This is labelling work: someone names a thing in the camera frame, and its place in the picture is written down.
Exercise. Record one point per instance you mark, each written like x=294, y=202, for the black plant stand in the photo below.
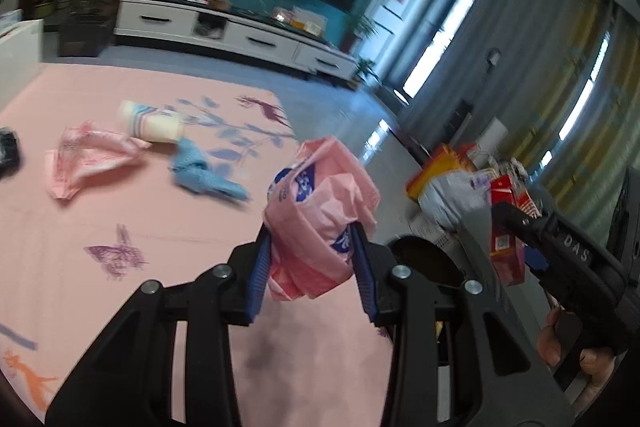
x=85, y=37

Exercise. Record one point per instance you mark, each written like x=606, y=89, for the pink plastic bag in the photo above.
x=325, y=207

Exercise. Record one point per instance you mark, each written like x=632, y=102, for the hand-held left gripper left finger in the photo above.
x=260, y=269

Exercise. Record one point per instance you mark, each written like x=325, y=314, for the small potted plant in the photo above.
x=364, y=69

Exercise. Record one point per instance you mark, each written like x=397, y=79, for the person's right hand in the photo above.
x=597, y=372

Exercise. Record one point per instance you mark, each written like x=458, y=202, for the striped paper cup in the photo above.
x=152, y=124

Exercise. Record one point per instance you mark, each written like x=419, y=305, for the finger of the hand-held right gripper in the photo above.
x=520, y=219

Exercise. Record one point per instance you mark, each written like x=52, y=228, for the white board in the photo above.
x=495, y=137

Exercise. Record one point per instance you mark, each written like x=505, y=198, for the red carton box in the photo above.
x=505, y=257

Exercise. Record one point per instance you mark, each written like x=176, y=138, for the orange shopping bag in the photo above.
x=430, y=172

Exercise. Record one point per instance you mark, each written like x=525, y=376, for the white plastic bag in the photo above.
x=450, y=199

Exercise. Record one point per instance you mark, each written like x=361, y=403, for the black trash bin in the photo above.
x=425, y=257

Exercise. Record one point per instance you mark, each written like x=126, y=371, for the grey curtain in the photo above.
x=525, y=57

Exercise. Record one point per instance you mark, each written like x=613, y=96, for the pink printed mat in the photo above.
x=150, y=232

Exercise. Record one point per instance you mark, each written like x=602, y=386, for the white and yellow box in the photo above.
x=307, y=21

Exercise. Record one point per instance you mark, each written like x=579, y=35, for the white television cabinet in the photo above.
x=160, y=19

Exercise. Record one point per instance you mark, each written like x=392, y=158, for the pink crumpled cloth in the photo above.
x=90, y=152

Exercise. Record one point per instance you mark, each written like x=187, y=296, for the black crumpled bag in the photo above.
x=7, y=149

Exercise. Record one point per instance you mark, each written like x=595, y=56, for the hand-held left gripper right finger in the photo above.
x=362, y=269

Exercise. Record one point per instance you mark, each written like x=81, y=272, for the blue crumpled cloth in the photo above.
x=205, y=172

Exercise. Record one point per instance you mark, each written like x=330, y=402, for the upright vacuum cleaner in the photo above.
x=494, y=56

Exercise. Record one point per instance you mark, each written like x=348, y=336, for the tall potted plant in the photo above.
x=364, y=29

